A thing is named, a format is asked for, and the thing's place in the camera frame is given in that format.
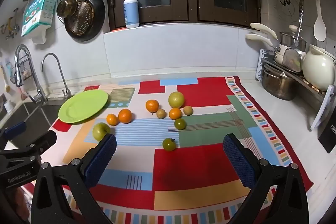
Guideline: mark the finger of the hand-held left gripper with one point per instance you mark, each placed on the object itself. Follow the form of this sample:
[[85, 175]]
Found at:
[[15, 130], [43, 140]]

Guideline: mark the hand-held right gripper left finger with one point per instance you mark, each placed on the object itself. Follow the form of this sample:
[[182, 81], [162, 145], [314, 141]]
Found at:
[[101, 158]]

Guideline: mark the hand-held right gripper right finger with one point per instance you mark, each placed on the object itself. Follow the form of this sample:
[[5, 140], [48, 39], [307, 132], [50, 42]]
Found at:
[[240, 161]]

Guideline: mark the green apple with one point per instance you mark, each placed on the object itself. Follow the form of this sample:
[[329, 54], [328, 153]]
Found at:
[[101, 131]]

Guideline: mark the small orange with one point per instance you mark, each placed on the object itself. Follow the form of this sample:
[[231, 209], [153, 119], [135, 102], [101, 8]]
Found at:
[[112, 119]]

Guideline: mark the green plate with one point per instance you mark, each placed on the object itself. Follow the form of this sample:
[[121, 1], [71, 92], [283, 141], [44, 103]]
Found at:
[[81, 107]]

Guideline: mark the green tomato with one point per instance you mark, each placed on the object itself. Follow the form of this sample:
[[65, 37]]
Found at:
[[169, 144], [180, 124]]

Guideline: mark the steel kitchen sink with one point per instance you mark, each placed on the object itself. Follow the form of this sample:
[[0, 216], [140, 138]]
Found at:
[[26, 115]]

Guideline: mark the chrome pull-down faucet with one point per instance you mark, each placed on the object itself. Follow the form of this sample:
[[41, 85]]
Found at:
[[39, 92]]

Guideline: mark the wooden brush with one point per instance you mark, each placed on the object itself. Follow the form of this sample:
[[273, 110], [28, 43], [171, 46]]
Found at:
[[4, 85]]

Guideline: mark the thin gooseneck faucet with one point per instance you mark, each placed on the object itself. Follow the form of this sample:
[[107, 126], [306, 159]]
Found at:
[[65, 90]]

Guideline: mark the colourful patterned cloth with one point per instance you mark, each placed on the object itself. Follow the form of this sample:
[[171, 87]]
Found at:
[[183, 166]]

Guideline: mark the small brown round fruit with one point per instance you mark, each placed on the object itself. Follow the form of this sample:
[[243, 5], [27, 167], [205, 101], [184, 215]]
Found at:
[[188, 110], [161, 113]]

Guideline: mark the orange with stem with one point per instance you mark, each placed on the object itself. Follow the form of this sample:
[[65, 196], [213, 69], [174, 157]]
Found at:
[[152, 106]]

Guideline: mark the large steel pot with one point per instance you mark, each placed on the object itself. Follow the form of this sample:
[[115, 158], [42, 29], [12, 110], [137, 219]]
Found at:
[[278, 83]]

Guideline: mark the large yellow-green citrus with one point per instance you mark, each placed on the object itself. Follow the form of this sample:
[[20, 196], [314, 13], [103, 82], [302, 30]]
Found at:
[[176, 99]]

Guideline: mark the black box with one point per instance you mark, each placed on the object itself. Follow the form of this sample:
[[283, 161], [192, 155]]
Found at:
[[326, 136]]

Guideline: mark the white plastic stand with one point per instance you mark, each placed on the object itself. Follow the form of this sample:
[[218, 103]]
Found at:
[[323, 106]]

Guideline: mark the metal dish rack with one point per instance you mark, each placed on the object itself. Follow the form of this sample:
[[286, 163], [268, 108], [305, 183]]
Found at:
[[304, 79]]

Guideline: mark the steel spatula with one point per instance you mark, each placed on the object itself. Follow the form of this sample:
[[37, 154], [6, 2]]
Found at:
[[292, 58]]

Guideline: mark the teal tissue package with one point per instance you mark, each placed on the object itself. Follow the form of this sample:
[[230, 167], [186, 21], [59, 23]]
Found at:
[[38, 12]]

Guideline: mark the white ceramic jar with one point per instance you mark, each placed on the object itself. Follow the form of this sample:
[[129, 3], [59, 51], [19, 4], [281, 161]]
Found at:
[[317, 66]]

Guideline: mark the brass perforated colander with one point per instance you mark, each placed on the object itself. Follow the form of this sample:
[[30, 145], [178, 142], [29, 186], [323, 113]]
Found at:
[[80, 18]]

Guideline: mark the lidded steel pot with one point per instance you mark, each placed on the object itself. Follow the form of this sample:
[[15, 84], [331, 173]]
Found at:
[[287, 39]]

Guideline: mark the small brass pot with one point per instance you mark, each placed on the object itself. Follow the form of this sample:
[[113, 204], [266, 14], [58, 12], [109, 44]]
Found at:
[[67, 7]]

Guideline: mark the black frying pan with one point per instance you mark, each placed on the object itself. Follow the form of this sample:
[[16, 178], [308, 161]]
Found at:
[[99, 11]]

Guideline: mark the blue pump soap bottle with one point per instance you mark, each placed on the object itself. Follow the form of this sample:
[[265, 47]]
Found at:
[[131, 10]]

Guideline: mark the white rice paddle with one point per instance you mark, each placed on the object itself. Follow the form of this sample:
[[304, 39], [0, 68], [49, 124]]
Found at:
[[320, 27]]

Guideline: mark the black scissors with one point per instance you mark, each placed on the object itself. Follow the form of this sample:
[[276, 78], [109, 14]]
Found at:
[[284, 0]]

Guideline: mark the white wall dispenser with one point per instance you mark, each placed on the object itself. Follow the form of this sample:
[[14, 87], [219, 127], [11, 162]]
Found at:
[[39, 36]]

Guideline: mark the brass wall tap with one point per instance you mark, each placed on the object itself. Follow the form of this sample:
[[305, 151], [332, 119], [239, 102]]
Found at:
[[11, 29]]

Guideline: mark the wall socket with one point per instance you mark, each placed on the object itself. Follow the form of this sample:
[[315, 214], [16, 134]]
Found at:
[[328, 47]]

